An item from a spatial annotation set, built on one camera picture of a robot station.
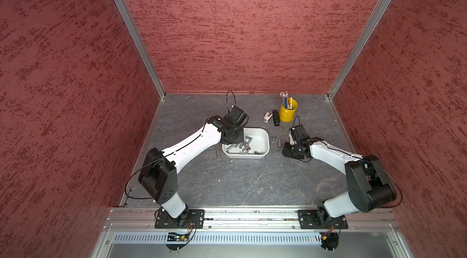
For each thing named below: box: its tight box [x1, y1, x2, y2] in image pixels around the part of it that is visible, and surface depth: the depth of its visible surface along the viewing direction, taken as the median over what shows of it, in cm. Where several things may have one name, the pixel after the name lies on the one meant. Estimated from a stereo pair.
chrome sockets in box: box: [225, 135, 264, 155], surface depth 97 cm
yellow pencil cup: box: [279, 97, 299, 123], surface depth 103 cm
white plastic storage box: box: [221, 127, 270, 159], surface depth 97 cm
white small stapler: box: [263, 111, 274, 123], surface depth 109 cm
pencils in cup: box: [279, 90, 294, 110], surface depth 102 cm
